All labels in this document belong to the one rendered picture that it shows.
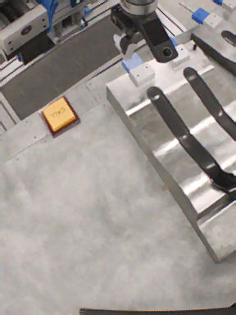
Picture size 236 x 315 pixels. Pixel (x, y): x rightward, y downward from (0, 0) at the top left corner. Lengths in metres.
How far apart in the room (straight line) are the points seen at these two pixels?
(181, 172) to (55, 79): 0.97
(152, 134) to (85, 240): 0.29
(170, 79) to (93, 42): 0.87
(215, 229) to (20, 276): 0.49
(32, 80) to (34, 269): 0.98
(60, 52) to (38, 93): 0.19
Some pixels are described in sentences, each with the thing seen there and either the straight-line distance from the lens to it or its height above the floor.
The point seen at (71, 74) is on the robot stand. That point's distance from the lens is 2.05.
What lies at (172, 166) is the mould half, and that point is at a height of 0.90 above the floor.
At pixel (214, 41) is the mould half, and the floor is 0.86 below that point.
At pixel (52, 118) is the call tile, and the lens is 1.31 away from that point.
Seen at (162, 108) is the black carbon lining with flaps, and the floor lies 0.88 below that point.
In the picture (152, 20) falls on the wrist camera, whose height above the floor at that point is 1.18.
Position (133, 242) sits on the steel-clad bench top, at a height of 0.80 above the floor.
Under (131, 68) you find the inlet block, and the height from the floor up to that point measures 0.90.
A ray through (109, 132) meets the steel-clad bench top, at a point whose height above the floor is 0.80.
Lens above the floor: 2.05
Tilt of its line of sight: 73 degrees down
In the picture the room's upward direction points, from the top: 1 degrees counter-clockwise
